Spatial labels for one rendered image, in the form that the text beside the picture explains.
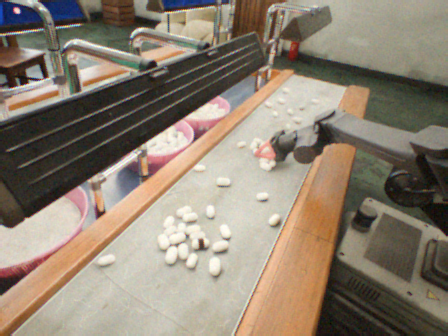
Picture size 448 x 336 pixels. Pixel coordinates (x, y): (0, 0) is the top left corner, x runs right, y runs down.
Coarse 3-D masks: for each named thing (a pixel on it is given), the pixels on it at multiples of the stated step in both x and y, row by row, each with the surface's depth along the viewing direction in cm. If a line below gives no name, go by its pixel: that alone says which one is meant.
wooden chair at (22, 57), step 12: (0, 36) 236; (0, 48) 234; (12, 48) 238; (0, 60) 215; (12, 60) 217; (24, 60) 219; (36, 60) 233; (0, 72) 210; (12, 72) 212; (0, 84) 247; (12, 84) 215
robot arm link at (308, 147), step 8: (328, 112) 75; (320, 120) 75; (320, 128) 76; (304, 136) 76; (312, 136) 75; (320, 136) 74; (328, 136) 79; (296, 144) 75; (304, 144) 72; (312, 144) 71; (320, 144) 73; (328, 144) 78; (296, 152) 74; (304, 152) 73; (312, 152) 72; (320, 152) 72; (296, 160) 75; (304, 160) 74; (312, 160) 74
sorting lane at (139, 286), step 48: (288, 96) 140; (336, 96) 147; (192, 192) 76; (240, 192) 78; (288, 192) 80; (144, 240) 61; (240, 240) 64; (96, 288) 52; (144, 288) 53; (192, 288) 54; (240, 288) 55
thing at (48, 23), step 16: (0, 0) 65; (16, 0) 63; (32, 0) 63; (48, 16) 63; (48, 32) 64; (48, 48) 66; (48, 80) 68; (64, 80) 71; (0, 96) 59; (64, 96) 73; (0, 112) 61
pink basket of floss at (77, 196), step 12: (72, 192) 70; (84, 192) 67; (84, 204) 66; (84, 216) 61; (48, 252) 53; (12, 264) 51; (24, 264) 51; (36, 264) 54; (0, 276) 53; (12, 276) 54; (24, 276) 56
